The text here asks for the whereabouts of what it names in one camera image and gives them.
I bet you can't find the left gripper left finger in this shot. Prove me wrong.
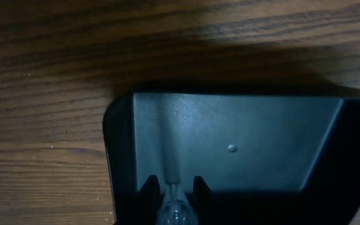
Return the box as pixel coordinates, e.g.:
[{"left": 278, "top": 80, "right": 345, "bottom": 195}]
[{"left": 136, "top": 174, "right": 161, "bottom": 225}]

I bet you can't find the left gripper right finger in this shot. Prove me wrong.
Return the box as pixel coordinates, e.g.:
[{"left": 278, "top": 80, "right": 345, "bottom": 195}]
[{"left": 192, "top": 175, "right": 214, "bottom": 225}]

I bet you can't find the clear test tube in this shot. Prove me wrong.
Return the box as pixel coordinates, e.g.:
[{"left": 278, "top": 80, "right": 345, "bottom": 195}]
[{"left": 156, "top": 92, "right": 199, "bottom": 225}]

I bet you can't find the black tray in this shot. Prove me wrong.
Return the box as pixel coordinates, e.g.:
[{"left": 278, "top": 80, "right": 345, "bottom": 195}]
[{"left": 102, "top": 90, "right": 360, "bottom": 225}]

